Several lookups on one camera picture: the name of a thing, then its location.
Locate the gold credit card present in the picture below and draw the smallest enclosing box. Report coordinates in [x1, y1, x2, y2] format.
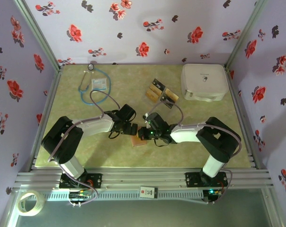
[148, 84, 163, 96]
[144, 91, 161, 103]
[165, 88, 180, 101]

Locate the white blue sachet packet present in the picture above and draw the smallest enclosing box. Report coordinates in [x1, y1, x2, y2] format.
[90, 78, 107, 93]

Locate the small white label box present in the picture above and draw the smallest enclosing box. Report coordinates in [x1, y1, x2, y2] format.
[139, 186, 158, 199]

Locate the blue stethoscope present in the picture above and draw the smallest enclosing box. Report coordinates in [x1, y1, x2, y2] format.
[78, 63, 112, 105]

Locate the white zipped medical case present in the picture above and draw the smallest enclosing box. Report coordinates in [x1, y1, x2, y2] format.
[180, 63, 230, 103]

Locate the clear tape roll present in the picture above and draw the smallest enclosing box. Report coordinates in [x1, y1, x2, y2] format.
[17, 190, 45, 217]

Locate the right arm lavender cable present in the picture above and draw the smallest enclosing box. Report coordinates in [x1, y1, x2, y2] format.
[147, 101, 242, 205]

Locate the arm lavender cable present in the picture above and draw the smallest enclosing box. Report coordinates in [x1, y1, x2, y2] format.
[48, 89, 121, 208]
[147, 101, 242, 205]

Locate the left arm lavender cable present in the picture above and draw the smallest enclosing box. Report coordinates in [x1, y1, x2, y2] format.
[48, 89, 121, 208]

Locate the aluminium frame beam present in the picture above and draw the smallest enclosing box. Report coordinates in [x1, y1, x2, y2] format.
[14, 168, 274, 191]

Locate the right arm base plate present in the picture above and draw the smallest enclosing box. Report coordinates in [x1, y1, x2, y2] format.
[185, 172, 228, 189]

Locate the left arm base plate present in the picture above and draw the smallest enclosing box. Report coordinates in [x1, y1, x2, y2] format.
[59, 174, 103, 189]

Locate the white slotted cable duct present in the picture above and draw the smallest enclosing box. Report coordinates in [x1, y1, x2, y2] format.
[42, 191, 204, 201]

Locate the aluminium table edge rail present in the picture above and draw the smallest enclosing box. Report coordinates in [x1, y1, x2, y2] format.
[224, 67, 259, 170]
[29, 67, 63, 172]

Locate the aluminium frame post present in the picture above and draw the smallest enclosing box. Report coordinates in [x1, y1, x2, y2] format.
[224, 0, 269, 70]
[12, 0, 64, 71]

